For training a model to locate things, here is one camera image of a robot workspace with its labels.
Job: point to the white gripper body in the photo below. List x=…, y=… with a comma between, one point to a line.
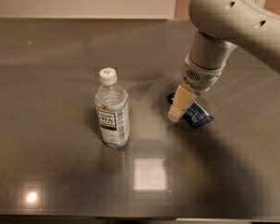
x=200, y=76

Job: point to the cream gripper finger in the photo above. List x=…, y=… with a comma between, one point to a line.
x=183, y=99

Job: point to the blue rxbar blueberry wrapper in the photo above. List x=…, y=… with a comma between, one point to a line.
x=196, y=116

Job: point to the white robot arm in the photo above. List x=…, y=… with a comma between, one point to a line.
x=221, y=27

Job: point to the clear plastic water bottle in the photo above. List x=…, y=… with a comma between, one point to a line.
x=112, y=109

